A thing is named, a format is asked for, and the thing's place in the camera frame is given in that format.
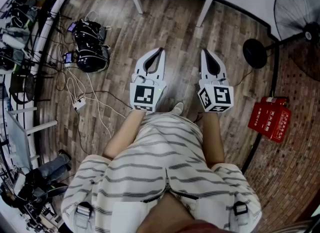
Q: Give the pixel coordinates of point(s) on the red fire extinguisher box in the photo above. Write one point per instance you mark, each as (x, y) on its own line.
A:
(270, 122)

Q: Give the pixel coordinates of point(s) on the black round stool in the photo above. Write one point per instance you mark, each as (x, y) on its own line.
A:
(23, 87)

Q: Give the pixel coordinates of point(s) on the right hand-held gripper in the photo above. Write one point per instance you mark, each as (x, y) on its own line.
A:
(221, 95)

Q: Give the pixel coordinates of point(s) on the person's light shoe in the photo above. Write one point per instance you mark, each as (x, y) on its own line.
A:
(178, 108)

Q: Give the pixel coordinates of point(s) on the person's bare chest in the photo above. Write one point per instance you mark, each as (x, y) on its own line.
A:
(165, 214)

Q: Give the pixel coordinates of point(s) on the small screen device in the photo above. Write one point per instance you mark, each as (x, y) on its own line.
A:
(68, 57)
(71, 27)

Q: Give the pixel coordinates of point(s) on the white frame glass desk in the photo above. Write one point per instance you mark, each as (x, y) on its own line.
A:
(17, 139)

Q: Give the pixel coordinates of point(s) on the black standing fan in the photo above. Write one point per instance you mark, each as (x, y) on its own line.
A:
(253, 53)

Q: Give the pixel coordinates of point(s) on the person's right forearm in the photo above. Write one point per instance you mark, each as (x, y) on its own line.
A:
(213, 139)

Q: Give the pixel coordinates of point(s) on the white power strip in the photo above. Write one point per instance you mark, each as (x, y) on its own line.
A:
(79, 103)

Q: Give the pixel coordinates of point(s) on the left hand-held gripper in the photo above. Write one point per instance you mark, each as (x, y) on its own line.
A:
(143, 94)

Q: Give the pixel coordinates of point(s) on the person's left forearm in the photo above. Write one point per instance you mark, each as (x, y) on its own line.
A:
(120, 137)

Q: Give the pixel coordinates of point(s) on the person's striped white shirt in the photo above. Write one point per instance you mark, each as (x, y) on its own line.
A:
(155, 157)

